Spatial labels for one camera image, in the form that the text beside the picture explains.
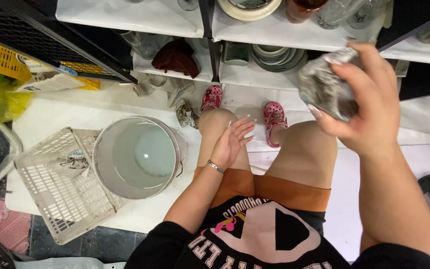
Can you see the yellow-green plastic bag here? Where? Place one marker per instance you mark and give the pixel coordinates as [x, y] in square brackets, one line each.
[0, 99]

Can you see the person's right hand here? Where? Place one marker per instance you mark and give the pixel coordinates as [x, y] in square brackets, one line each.
[364, 101]

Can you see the crumpled newspaper sheets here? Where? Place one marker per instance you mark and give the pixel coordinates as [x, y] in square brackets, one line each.
[168, 87]

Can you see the clear stemmed glass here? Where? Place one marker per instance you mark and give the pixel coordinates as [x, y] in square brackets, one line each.
[366, 15]

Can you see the clear glass base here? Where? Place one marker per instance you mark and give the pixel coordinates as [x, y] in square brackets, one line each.
[188, 3]

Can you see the black printed shirt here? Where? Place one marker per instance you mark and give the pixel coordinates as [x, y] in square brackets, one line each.
[259, 239]

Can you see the white plastic basket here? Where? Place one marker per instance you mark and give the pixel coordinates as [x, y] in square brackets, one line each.
[62, 186]

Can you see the white plastic bag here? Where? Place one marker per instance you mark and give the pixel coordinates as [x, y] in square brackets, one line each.
[69, 263]

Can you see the newspaper-wrapped item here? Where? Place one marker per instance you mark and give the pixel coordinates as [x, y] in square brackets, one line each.
[327, 87]

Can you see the black plastic crate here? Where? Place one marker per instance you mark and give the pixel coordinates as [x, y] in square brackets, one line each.
[50, 41]

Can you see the white floor sheet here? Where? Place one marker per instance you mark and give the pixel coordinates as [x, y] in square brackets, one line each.
[368, 179]

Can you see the pink clog shoe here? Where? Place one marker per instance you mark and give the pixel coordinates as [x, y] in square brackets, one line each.
[274, 121]
[212, 98]

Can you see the newspaper sheet in basket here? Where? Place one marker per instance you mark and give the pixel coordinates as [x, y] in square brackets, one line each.
[69, 164]

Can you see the person's legs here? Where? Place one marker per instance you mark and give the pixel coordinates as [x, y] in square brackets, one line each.
[304, 153]

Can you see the white plastic bucket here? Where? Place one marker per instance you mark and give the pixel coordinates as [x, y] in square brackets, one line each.
[138, 157]

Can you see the pink patterned mat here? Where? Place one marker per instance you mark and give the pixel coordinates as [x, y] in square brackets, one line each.
[4, 220]

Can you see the brown ceramic cup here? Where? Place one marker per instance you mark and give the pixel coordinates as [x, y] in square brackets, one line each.
[304, 9]

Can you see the person's left hand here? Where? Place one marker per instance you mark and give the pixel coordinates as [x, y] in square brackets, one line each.
[227, 146]

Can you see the clear drinking glass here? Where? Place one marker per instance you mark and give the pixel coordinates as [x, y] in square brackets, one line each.
[140, 44]

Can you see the crumpled newspaper ball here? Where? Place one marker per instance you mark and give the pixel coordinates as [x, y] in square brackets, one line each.
[187, 115]

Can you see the flat newspaper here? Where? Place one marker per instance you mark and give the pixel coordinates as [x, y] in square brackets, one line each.
[47, 76]

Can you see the cream ceramic bowl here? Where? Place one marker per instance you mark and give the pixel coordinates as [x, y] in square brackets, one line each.
[248, 9]

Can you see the dark red cloth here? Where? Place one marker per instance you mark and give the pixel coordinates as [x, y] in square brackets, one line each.
[176, 58]

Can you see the orange shorts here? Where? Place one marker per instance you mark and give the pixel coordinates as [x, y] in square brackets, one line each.
[274, 188]

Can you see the stack of grey plates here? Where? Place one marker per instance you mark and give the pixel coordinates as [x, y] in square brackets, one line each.
[277, 56]

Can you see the green ceramic jar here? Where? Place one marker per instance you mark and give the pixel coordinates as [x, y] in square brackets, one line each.
[235, 53]

